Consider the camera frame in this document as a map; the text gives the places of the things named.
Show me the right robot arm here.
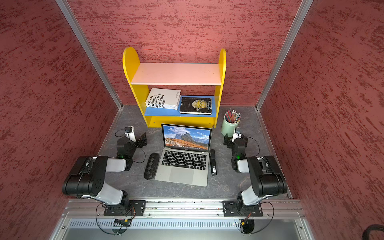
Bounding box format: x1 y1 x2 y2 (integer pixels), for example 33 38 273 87
223 135 288 217

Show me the coloured pencils bundle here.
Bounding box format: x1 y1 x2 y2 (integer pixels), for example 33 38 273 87
224 109 242 124

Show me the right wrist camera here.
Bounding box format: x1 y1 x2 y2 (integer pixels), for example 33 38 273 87
232 127 242 142

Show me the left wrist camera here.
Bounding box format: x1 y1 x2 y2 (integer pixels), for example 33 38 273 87
124 126 136 142

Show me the green pencil cup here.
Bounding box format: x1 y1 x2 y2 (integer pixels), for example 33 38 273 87
221 117 240 137

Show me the black book with gold emblem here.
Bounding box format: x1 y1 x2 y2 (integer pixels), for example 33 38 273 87
180 97 212 115

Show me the yellow shelf with pink board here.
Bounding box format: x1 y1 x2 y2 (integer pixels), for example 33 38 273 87
122 47 227 128

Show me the silver laptop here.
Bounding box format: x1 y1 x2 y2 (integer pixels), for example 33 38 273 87
155 124 212 187

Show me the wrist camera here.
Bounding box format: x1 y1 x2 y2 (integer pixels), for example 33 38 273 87
124 126 136 142
232 127 242 142

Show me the aluminium mounting rail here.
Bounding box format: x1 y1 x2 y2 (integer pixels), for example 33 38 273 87
61 198 307 220

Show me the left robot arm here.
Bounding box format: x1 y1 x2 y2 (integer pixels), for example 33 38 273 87
62 132 148 216

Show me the black stapler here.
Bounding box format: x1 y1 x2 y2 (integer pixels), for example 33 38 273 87
210 149 217 176

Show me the white book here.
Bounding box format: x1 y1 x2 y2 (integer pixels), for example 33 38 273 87
146 88 181 110

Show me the black glasses case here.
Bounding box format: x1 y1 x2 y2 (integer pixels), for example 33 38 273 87
144 153 160 180

